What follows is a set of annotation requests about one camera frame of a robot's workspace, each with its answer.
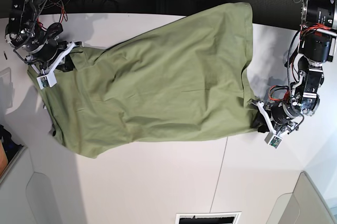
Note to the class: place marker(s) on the white floor vent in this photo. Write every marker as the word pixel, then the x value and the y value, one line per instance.
pixel 207 218

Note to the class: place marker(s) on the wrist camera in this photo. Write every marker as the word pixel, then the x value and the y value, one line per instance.
pixel 48 80
pixel 273 140

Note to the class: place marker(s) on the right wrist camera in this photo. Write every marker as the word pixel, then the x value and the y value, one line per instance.
pixel 48 80

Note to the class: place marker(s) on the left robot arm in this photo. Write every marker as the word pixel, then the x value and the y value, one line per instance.
pixel 299 97

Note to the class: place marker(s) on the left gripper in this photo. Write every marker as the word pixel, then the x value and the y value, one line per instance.
pixel 280 118

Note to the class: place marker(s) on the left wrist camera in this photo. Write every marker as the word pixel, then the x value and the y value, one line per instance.
pixel 273 140

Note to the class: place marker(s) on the grey chair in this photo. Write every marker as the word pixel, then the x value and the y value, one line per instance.
pixel 303 205
pixel 26 195

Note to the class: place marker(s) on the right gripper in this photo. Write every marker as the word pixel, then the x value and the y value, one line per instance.
pixel 43 56

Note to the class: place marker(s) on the grey chair right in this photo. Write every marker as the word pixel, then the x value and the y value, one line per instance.
pixel 303 205

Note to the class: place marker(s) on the green t-shirt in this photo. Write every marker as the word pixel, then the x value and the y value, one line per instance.
pixel 184 81

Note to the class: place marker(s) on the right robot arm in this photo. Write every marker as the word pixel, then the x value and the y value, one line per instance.
pixel 32 42

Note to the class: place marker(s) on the grey chair left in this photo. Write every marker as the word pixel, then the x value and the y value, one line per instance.
pixel 26 195

